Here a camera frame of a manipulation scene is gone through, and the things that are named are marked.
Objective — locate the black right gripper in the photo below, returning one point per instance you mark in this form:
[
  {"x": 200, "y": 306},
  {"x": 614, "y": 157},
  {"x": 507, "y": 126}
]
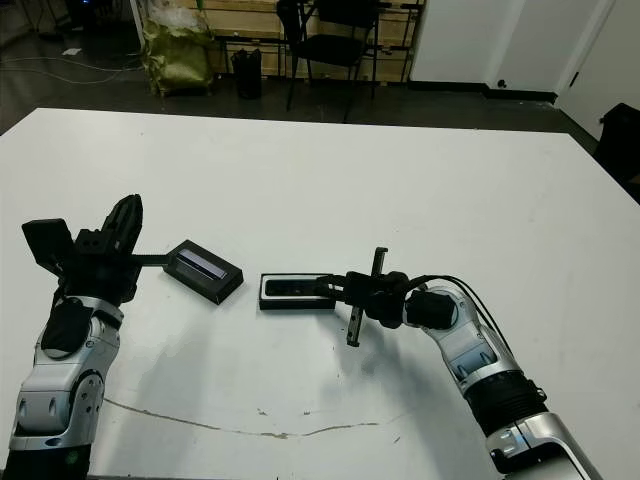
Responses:
[{"x": 390, "y": 305}]

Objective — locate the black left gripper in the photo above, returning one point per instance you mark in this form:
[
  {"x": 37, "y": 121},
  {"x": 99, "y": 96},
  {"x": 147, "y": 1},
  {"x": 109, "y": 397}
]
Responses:
[{"x": 102, "y": 272}]

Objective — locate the black bar-shaped camera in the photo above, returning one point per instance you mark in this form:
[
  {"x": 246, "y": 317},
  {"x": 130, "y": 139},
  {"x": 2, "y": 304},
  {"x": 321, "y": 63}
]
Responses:
[{"x": 290, "y": 288}]

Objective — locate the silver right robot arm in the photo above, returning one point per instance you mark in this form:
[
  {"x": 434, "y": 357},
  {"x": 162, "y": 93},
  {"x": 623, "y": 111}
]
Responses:
[{"x": 475, "y": 355}]

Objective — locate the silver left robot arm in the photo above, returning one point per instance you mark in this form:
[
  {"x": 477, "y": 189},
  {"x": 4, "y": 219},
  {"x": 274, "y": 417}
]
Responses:
[{"x": 60, "y": 380}]

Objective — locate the black box base white insert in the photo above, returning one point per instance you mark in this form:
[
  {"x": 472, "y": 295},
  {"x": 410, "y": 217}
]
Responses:
[{"x": 295, "y": 305}]

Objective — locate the black box lid blue print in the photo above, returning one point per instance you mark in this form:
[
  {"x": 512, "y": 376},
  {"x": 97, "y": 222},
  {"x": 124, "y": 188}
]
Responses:
[{"x": 215, "y": 285}]

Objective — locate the yellow-green sack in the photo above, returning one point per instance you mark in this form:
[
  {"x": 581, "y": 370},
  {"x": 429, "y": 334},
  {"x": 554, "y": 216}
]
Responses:
[{"x": 177, "y": 60}]

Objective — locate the white paper sheet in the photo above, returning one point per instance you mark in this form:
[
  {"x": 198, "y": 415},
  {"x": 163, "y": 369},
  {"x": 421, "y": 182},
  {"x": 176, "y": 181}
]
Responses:
[{"x": 72, "y": 52}]

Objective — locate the black waste bin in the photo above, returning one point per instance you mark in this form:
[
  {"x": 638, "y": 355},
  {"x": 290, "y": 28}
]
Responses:
[{"x": 247, "y": 75}]

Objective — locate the black computer tower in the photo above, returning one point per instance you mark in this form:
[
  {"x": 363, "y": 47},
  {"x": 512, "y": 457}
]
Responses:
[{"x": 90, "y": 12}]

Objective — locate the black baseboard strip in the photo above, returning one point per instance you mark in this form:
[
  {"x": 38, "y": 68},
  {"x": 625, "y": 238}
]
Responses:
[{"x": 450, "y": 87}]

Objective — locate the stacked wooden crates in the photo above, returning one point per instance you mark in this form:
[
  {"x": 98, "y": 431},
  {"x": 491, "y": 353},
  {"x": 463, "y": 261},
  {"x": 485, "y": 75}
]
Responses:
[{"x": 250, "y": 20}]

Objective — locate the black mesh chair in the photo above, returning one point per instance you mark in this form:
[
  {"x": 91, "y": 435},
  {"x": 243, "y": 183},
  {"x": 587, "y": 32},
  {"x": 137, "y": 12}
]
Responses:
[{"x": 332, "y": 47}]

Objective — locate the black chair backrest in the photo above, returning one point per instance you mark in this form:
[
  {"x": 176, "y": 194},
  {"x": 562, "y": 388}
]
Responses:
[{"x": 622, "y": 140}]

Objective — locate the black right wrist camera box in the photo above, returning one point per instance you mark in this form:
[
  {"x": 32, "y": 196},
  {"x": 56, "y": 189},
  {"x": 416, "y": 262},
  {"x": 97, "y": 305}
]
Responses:
[{"x": 364, "y": 290}]

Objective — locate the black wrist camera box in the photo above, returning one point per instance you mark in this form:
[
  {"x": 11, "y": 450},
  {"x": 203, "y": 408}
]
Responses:
[
  {"x": 47, "y": 242},
  {"x": 364, "y": 290}
]

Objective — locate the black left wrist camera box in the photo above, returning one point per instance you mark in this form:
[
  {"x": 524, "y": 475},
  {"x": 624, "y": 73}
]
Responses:
[{"x": 47, "y": 242}]

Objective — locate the white partition post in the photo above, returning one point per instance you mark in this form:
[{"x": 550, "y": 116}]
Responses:
[{"x": 138, "y": 25}]

